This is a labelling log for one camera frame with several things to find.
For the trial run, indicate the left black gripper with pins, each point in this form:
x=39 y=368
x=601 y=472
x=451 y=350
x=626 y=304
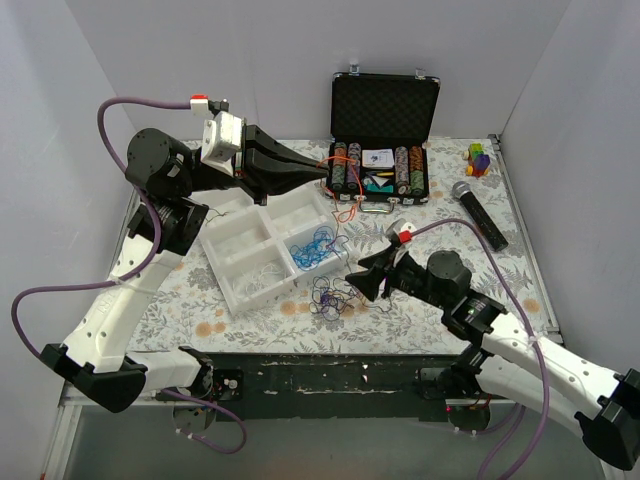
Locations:
x=245 y=163

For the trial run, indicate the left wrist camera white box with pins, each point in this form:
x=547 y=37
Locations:
x=221 y=141

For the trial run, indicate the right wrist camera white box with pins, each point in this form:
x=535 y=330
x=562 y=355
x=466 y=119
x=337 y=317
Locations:
x=400 y=232

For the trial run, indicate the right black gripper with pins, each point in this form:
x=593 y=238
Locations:
x=382 y=276

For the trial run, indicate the black handheld microphone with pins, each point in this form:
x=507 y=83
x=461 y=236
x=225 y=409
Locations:
x=462 y=192

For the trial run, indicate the floral patterned table mat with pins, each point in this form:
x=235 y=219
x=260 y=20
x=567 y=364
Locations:
x=189 y=309

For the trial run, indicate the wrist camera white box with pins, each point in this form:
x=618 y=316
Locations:
x=400 y=232
x=221 y=141

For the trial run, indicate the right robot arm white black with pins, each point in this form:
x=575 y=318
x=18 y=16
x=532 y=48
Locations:
x=595 y=402

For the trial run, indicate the colourful toy block train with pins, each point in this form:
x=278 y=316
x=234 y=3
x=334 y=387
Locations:
x=478 y=161

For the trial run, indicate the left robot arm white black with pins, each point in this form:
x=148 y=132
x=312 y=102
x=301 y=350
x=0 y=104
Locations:
x=94 y=357

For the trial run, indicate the black metal base plate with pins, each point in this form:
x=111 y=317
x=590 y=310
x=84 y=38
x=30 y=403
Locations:
x=429 y=388

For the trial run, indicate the white plastic compartment tray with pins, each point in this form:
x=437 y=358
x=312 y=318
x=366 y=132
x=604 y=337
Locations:
x=258 y=253

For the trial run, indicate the black poker chip case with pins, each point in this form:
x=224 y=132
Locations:
x=379 y=127

